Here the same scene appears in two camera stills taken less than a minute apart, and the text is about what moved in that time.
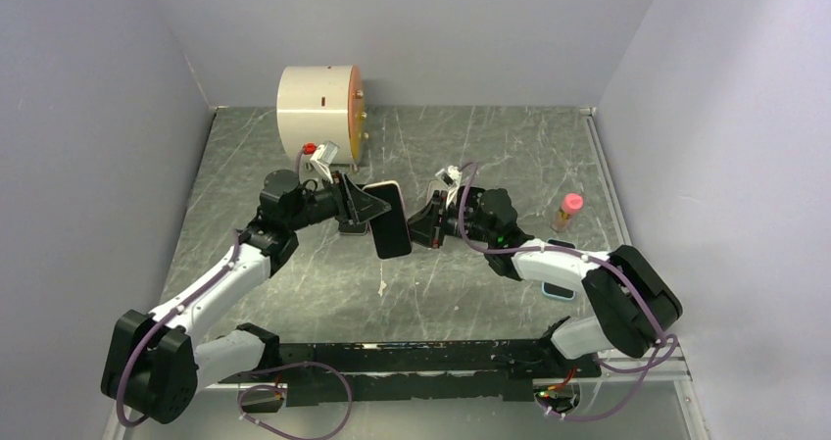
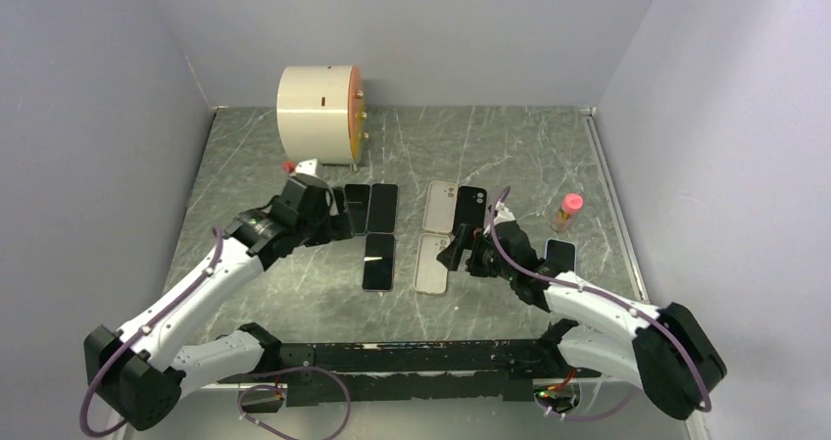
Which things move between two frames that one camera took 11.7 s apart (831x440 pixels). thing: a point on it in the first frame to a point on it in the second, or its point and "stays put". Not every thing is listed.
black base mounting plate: [311, 373] stays put
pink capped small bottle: [571, 205] stays put
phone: [391, 230] to [378, 262]
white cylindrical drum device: [319, 104] stays put
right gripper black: [425, 228] to [452, 256]
